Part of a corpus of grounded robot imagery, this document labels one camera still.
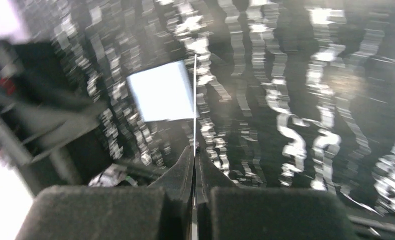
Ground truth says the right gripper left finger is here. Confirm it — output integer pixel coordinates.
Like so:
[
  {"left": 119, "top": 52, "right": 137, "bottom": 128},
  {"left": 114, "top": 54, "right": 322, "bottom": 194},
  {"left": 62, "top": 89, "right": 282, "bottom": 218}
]
[{"left": 17, "top": 146, "right": 194, "bottom": 240}]

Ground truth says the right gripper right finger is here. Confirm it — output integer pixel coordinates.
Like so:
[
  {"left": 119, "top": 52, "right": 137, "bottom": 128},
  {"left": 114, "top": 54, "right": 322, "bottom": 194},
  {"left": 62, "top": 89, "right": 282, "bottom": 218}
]
[{"left": 195, "top": 148, "right": 356, "bottom": 240}]

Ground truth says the black plastic toolbox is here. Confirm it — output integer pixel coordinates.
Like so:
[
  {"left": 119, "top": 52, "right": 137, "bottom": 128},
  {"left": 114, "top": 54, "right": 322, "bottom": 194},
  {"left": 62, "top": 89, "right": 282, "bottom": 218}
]
[{"left": 0, "top": 39, "right": 112, "bottom": 196}]

